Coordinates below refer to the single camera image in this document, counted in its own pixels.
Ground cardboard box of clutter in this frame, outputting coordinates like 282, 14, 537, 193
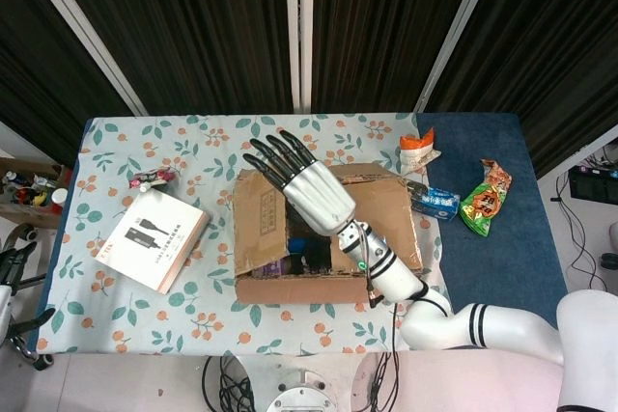
0, 156, 73, 230

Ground orange white snack bag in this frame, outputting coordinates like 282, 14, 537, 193
398, 126, 443, 176

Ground brown cardboard shipping box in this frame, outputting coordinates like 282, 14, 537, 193
233, 162, 425, 307

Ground black cable bundle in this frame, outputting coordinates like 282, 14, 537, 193
201, 353, 265, 412

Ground green orange snack bag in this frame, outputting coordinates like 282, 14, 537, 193
458, 158, 514, 238

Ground white orange-edged product box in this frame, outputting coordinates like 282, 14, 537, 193
93, 191, 210, 296

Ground white slanted partition post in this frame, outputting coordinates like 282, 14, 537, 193
414, 0, 513, 114
12, 0, 149, 117

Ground white upright partition post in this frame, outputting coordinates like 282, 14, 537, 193
283, 0, 315, 114

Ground thin black floor cables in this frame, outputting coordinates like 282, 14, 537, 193
549, 151, 618, 292

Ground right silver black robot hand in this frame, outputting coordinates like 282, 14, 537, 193
242, 129, 358, 234

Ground purple pink small carton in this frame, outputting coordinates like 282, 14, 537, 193
250, 260, 292, 279

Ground blue white snack pack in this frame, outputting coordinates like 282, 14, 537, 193
407, 179, 461, 221

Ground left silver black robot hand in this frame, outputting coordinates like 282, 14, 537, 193
0, 240, 57, 348

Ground pink red snack pouch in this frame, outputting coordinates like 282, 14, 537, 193
127, 165, 179, 193

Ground black electronic device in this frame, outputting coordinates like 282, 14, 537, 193
567, 165, 618, 206

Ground round silver robot base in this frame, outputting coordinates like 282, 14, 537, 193
265, 368, 339, 412

